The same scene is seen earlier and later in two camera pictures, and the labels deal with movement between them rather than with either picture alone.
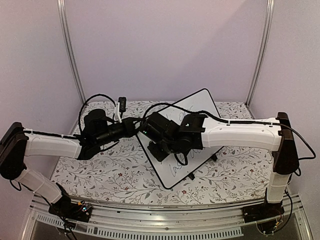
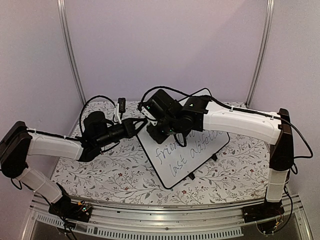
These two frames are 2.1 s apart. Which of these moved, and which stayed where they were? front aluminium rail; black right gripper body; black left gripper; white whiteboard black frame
Moved: black right gripper body
Stayed: white whiteboard black frame; black left gripper; front aluminium rail
